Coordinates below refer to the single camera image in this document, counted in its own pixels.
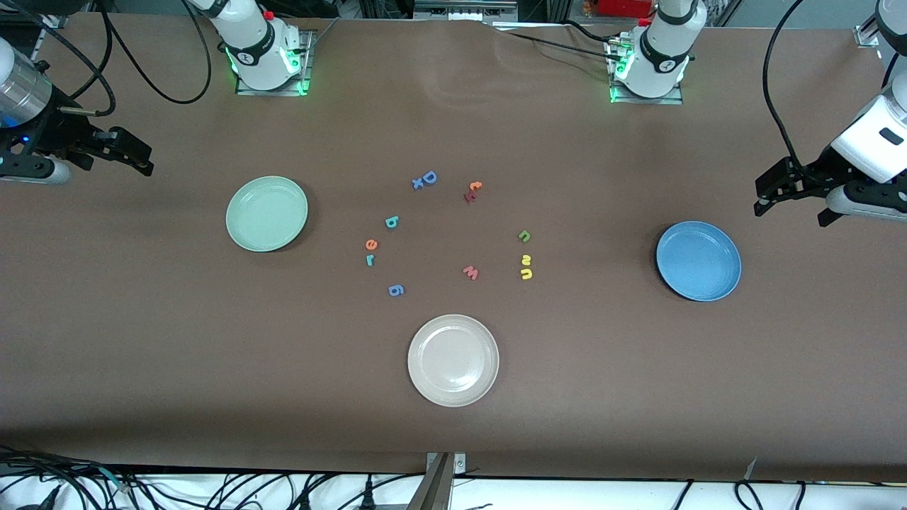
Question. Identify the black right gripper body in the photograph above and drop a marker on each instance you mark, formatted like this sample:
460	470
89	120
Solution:
58	132

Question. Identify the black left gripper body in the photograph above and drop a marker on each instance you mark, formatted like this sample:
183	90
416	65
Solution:
813	174

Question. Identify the blue plate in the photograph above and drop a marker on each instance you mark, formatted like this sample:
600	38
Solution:
698	261

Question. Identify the pale green plate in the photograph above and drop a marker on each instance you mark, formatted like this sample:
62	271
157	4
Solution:
266	214

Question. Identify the brown table cover sheet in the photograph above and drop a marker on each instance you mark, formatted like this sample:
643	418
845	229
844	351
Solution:
212	354

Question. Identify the red box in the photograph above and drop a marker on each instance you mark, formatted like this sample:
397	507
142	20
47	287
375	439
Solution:
623	7

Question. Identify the white paper scrap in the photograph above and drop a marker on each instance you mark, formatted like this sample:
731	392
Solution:
751	465

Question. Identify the blue foam letter D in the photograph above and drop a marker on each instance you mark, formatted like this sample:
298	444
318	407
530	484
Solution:
428	177

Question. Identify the pink foam letter w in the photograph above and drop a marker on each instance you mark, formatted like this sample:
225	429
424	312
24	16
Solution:
471	272

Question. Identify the beige plate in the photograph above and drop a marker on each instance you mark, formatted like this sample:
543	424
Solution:
453	361

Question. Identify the aluminium frame profile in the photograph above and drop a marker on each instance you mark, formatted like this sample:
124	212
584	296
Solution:
866	35

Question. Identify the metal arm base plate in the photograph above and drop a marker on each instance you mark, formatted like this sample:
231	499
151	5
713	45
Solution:
269	92
652	101

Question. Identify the grey metal bracket post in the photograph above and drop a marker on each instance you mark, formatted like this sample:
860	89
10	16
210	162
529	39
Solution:
439	482

